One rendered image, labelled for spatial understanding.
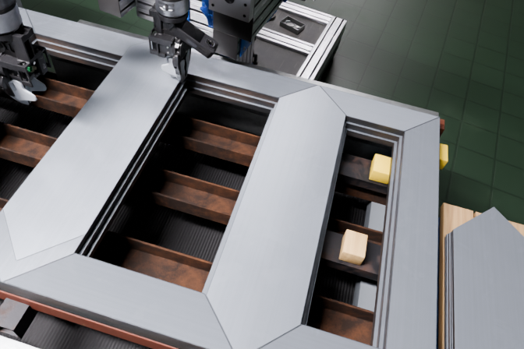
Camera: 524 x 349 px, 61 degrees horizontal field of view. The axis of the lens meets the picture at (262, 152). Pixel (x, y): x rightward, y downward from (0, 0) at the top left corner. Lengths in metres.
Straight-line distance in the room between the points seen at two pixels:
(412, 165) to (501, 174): 1.46
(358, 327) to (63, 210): 0.68
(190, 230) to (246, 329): 0.51
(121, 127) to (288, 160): 0.40
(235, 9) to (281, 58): 1.06
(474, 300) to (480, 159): 1.61
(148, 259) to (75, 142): 0.32
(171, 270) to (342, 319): 0.41
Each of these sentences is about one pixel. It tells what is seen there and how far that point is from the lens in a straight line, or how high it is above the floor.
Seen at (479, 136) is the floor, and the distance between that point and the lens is 2.69.
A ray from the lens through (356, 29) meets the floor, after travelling 3.13.
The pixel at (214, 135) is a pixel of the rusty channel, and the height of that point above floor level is 0.68.
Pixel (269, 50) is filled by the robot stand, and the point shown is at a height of 0.21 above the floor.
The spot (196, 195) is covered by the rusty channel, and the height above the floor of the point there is 0.68.
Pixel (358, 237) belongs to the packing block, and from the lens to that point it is 1.04.
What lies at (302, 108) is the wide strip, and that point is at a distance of 1.17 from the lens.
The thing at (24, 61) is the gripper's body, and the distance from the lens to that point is 1.02.
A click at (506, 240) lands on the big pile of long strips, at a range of 1.14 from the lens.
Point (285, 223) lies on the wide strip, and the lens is 0.95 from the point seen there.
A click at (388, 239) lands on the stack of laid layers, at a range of 1.02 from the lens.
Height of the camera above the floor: 1.67
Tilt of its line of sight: 50 degrees down
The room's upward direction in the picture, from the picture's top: 9 degrees clockwise
